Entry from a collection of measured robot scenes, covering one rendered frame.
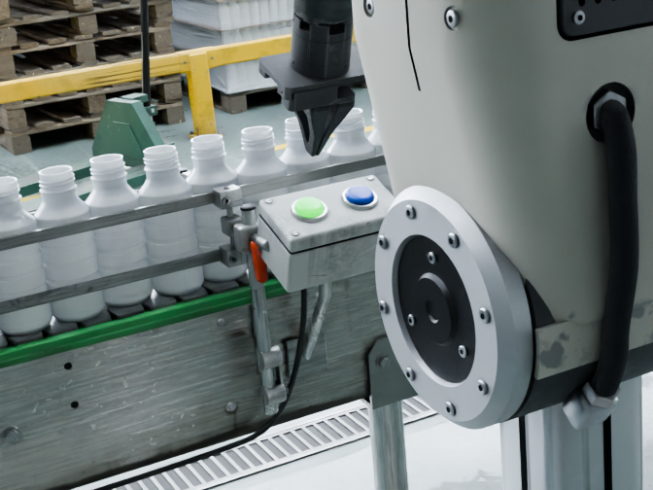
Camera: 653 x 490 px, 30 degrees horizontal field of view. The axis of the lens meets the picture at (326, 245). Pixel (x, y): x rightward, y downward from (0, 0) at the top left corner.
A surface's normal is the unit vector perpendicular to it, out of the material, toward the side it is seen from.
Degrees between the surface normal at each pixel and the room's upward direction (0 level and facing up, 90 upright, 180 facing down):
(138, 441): 90
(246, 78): 90
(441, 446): 0
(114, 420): 90
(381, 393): 90
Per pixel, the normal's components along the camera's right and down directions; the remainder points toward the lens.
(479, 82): -0.50, 0.45
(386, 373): 0.46, 0.24
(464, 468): -0.09, -0.94
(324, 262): 0.46, 0.55
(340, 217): 0.07, -0.80
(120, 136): -0.68, 0.29
